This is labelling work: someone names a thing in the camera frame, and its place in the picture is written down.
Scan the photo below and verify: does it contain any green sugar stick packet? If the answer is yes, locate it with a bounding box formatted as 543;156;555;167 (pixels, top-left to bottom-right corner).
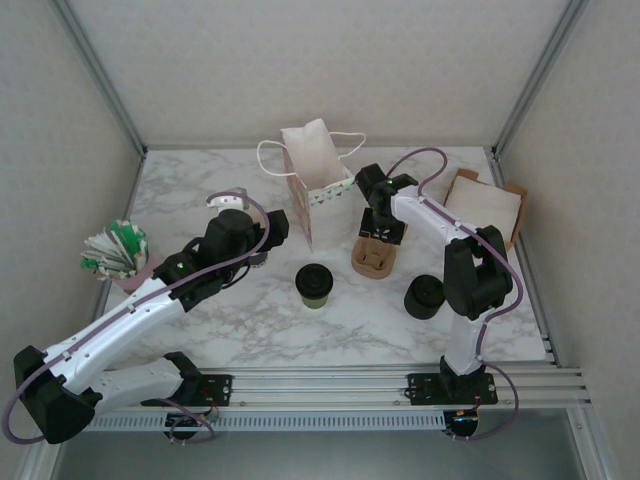
110;218;132;251
124;224;150;257

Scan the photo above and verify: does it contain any small circuit board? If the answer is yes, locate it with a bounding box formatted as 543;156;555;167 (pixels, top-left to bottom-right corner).
449;409;480;435
171;414;209;432

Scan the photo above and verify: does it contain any white patterned paper gift bag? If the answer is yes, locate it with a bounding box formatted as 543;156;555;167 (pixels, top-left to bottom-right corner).
256;118;369;251

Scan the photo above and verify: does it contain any white sugar stick packet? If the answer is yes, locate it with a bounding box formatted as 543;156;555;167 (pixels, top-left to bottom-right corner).
81;257;131;280
83;232;121;252

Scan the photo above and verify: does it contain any brown cardboard napkin box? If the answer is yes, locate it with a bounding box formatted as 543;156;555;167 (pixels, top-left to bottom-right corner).
442;168;530;253

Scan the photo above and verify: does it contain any aluminium frame post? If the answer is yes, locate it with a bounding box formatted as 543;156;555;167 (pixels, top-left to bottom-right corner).
52;0;149;157
489;0;592;157

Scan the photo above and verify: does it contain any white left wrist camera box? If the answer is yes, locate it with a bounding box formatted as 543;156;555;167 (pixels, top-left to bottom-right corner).
205;186;250;211

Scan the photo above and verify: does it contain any brown pulp cup carrier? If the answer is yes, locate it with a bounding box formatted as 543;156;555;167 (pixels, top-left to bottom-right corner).
350;234;399;280

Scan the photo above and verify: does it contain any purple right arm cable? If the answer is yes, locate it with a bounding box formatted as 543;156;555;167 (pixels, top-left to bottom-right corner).
384;147;524;442

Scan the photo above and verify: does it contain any black plastic cup lid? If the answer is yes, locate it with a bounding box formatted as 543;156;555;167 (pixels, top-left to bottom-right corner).
294;263;335;297

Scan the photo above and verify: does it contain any pink cup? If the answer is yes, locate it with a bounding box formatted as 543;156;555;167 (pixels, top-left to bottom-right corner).
113;252;164;295

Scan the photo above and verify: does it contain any green paper coffee cup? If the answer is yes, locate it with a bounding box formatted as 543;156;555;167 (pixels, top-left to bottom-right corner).
298;289;331;312

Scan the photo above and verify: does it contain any wide aluminium base rail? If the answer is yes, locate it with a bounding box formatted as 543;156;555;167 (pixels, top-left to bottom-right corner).
97;366;594;415

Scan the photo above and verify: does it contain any white slotted cable duct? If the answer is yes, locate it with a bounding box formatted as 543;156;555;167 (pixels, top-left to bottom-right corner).
87;410;447;432

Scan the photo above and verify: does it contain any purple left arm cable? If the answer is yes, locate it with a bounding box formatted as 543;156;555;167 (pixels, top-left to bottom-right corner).
3;192;274;447

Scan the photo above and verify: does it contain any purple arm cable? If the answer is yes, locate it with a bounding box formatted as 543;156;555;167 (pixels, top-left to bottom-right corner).
3;192;274;447
384;147;524;442

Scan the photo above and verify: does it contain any white paper liner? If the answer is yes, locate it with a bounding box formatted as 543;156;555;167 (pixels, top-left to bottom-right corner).
444;177;522;241

